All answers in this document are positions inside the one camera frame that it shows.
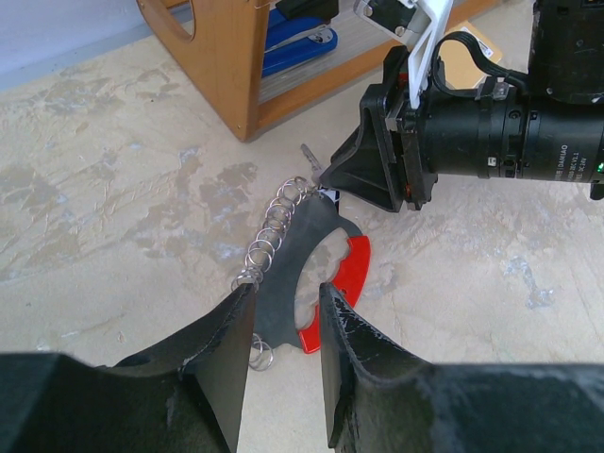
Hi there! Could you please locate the blue stapler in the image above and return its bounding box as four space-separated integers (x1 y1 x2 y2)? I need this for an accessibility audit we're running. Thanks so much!
261 9 339 78

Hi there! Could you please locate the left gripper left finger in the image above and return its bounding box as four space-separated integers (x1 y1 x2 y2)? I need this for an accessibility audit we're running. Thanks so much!
1 284 256 452

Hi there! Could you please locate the silver key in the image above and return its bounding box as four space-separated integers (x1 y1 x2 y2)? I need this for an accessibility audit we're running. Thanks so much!
300 143 324 185

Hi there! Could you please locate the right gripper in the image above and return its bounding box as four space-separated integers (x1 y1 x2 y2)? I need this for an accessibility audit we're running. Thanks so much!
320 45 438 212

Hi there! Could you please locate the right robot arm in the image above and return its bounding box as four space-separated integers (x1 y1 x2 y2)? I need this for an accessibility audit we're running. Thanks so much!
319 1 603 212

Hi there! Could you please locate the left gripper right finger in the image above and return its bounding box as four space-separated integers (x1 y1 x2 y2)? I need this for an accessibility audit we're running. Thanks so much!
319 283 603 452

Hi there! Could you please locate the red grey key holder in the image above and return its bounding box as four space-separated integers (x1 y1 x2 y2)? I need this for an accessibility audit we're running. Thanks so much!
231 176 371 372

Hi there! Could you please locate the wooden shelf rack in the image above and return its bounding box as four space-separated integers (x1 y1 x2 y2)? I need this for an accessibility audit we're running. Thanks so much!
135 0 511 143

